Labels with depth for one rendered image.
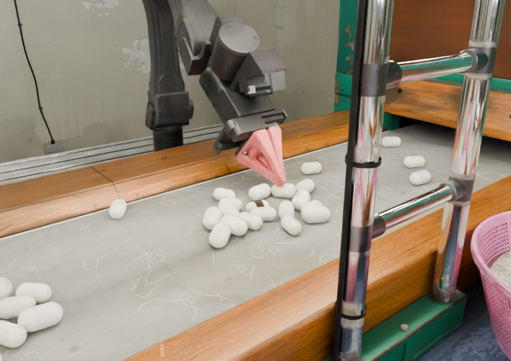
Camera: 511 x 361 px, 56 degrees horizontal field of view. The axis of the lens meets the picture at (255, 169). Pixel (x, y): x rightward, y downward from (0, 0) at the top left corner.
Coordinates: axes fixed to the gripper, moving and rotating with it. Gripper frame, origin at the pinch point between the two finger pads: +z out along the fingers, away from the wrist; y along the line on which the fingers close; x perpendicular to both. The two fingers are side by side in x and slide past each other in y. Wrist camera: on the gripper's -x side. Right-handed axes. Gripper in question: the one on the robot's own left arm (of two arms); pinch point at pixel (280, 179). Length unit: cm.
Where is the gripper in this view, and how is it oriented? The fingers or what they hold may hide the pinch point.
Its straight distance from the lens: 67.1
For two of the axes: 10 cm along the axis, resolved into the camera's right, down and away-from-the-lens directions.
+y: 7.8, -2.2, 5.9
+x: -4.0, 5.4, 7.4
